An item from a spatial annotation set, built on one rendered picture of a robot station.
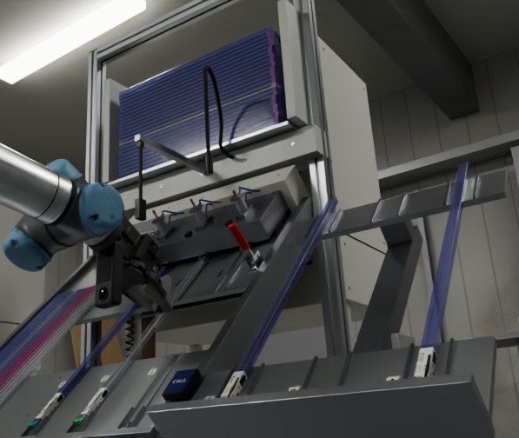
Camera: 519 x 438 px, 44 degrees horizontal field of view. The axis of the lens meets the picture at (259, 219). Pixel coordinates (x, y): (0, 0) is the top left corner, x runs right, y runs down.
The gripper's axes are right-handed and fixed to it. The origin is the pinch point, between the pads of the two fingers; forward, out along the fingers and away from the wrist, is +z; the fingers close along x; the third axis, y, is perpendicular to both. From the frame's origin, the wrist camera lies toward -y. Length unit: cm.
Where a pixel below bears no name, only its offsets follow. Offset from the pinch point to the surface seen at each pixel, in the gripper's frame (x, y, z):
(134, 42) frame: 33, 92, -25
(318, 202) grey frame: -22.7, 35.3, 10.4
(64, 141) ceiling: 294, 299, 76
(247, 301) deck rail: -21.0, -2.4, -0.4
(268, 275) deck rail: -21.0, 6.8, 3.0
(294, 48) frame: -23, 65, -14
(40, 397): 17.5, -20.2, -3.8
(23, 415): 18.0, -24.5, -4.8
